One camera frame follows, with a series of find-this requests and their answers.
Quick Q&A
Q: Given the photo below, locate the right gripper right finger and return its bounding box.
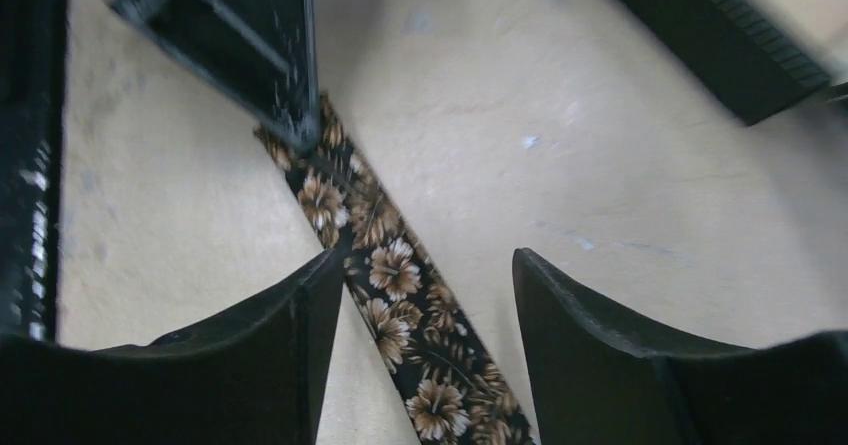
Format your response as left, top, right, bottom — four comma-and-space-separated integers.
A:
512, 248, 847, 444

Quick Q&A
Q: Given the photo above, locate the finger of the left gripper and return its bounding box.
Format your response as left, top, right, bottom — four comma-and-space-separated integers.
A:
110, 0, 322, 154
618, 0, 847, 126

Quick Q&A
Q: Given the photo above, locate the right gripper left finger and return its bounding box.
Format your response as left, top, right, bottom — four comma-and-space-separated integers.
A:
1, 250, 343, 444

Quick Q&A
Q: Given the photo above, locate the brown floral black tie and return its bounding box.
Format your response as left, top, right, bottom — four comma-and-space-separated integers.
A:
254, 98, 534, 444

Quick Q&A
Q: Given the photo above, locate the black aluminium mounting rail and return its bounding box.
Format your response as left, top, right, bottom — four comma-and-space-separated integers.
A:
1, 0, 68, 342

